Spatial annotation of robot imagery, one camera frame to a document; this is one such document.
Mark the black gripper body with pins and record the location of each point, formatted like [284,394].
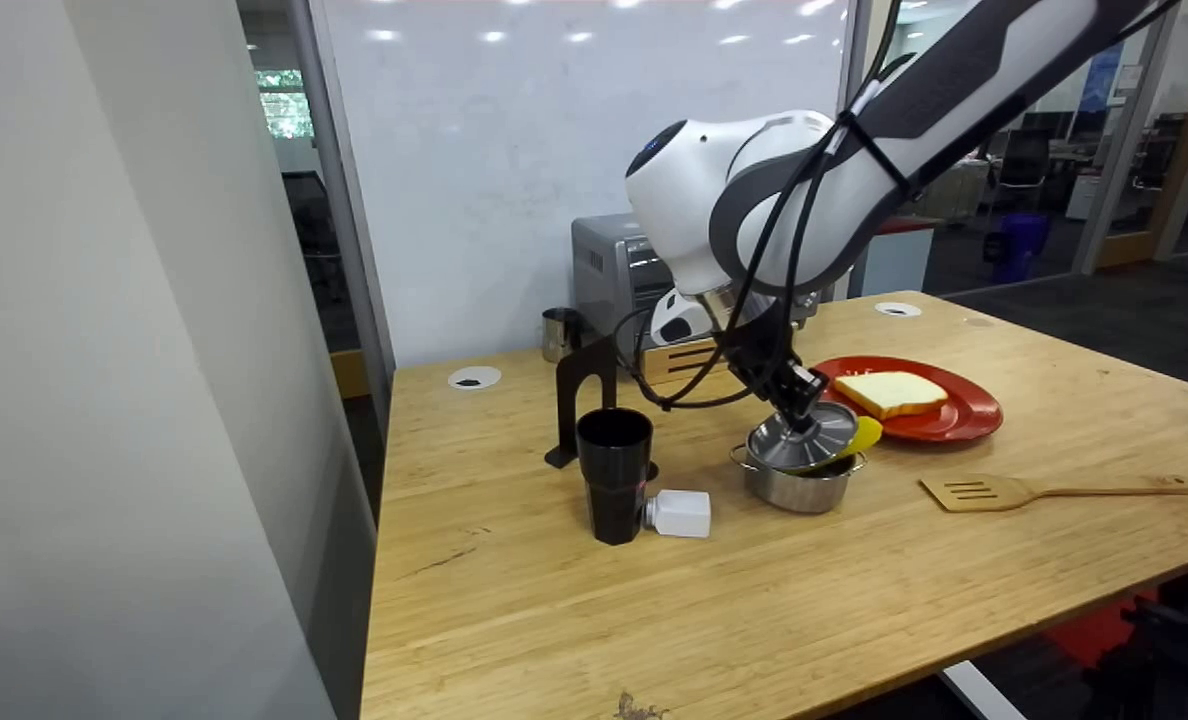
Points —
[764,357]

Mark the steel pot lid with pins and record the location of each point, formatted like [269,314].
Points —
[792,444]

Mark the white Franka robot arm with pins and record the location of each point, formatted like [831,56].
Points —
[806,173]

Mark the toy bread slice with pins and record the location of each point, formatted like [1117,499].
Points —
[894,391]

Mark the small steel pot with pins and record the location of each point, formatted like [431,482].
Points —
[798,492]

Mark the red plate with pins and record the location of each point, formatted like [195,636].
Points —
[965,415]

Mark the wooden slatted stand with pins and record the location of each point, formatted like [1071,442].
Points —
[686,361]

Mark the white table grommet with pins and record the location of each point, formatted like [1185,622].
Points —
[472,378]
[896,311]

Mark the small white box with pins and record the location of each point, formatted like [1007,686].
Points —
[680,515]

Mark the grey toaster oven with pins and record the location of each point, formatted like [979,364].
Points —
[604,283]

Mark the wooden slotted spatula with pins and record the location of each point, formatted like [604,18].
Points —
[979,492]

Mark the black plastic cup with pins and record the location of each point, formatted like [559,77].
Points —
[614,475]

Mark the black arched bracket stand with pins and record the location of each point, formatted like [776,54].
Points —
[564,402]

